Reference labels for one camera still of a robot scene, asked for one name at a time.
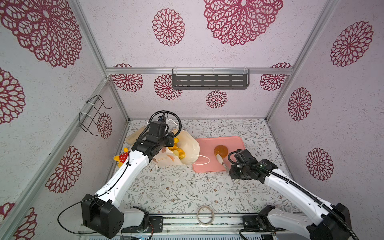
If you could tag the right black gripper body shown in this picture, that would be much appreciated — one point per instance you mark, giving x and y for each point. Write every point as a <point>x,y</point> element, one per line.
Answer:
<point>238,172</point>

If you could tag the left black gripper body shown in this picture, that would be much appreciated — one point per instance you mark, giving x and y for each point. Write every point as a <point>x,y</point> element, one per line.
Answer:
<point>165,141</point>

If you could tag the white paper bag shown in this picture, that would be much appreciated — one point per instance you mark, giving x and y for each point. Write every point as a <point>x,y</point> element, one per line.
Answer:
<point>188,144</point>

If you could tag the steel tongs cream tips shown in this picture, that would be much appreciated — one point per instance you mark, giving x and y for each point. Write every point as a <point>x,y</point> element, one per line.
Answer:
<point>221,161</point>

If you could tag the round orange fake bun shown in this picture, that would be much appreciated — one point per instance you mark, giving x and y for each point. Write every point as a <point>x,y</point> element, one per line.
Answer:
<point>221,150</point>

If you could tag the yellow fake croissant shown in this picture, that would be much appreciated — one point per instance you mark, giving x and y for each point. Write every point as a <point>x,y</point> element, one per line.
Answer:
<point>176,150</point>

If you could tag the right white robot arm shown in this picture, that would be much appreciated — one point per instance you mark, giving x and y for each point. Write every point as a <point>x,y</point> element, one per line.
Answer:
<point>321,220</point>

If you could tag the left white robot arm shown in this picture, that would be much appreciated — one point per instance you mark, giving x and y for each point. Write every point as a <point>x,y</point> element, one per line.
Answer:
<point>100,212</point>

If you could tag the pink plastic tray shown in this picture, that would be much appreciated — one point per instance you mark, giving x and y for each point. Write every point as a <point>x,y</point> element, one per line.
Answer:
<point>207,161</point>

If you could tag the yellow plush toy red dress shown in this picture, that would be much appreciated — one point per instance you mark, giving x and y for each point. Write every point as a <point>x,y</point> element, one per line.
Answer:
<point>122,158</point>

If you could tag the clear tape roll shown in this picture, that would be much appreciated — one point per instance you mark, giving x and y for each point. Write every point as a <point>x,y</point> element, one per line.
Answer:
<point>205,216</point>

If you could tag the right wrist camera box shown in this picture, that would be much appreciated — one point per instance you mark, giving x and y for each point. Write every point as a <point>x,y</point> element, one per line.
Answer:
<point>244,157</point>

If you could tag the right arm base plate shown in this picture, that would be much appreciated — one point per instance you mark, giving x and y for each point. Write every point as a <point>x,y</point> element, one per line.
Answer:
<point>252,222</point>

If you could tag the grey wall shelf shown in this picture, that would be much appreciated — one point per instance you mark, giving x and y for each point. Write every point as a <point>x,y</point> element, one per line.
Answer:
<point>210,81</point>

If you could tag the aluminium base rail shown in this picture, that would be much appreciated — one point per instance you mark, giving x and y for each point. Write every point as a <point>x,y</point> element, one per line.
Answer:
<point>276,225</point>

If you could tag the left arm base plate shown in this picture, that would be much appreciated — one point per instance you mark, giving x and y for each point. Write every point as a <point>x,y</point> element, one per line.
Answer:
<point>149,224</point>

